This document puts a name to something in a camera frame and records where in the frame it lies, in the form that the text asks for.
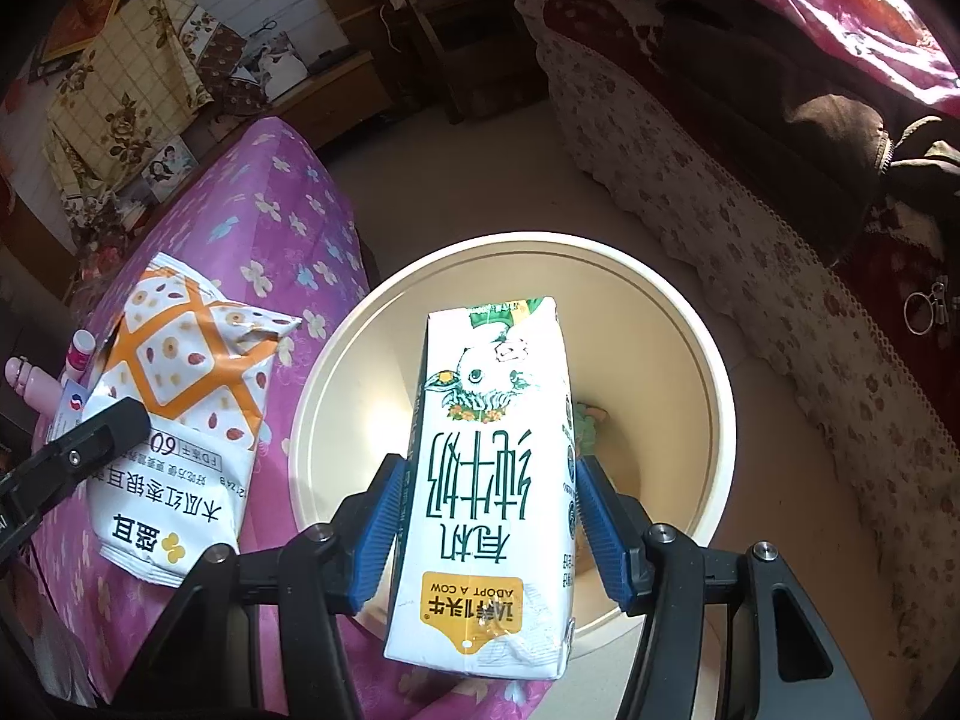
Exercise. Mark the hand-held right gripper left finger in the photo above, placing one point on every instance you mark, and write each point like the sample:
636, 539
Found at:
379, 532

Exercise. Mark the large wedding photo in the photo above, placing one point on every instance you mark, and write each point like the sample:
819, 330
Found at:
274, 67

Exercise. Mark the wooden low cabinet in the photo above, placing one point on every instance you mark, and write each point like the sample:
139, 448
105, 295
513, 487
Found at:
341, 90

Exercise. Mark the red framed picture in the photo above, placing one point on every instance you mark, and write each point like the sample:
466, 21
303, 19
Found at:
90, 4

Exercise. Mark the floral covered sofa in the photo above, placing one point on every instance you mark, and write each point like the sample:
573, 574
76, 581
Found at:
712, 240

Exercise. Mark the pink water bottle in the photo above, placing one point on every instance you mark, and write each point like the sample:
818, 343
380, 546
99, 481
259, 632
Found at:
30, 386

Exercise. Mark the round cream trash bin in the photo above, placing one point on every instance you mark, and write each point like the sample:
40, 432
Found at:
660, 360

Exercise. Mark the framed couple photo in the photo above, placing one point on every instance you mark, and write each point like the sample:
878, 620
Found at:
169, 169

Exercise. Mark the yellow floral cloth cover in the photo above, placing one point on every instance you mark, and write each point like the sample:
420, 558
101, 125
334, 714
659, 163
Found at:
120, 105

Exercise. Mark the white green milk carton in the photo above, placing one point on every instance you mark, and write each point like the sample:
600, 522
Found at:
487, 510

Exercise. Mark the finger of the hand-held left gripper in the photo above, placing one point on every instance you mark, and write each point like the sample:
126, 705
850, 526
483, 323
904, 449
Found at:
105, 435

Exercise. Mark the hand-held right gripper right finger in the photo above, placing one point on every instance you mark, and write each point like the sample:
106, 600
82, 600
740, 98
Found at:
604, 532

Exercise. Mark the brown jacket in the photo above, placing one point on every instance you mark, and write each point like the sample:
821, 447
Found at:
825, 127

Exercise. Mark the small white pink-label bottle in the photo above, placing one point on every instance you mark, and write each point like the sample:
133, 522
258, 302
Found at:
79, 356

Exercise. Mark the white orange snack packet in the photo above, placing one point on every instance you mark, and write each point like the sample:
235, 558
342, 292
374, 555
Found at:
187, 420

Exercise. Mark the dark wooden chair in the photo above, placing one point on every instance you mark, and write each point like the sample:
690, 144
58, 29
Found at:
465, 22

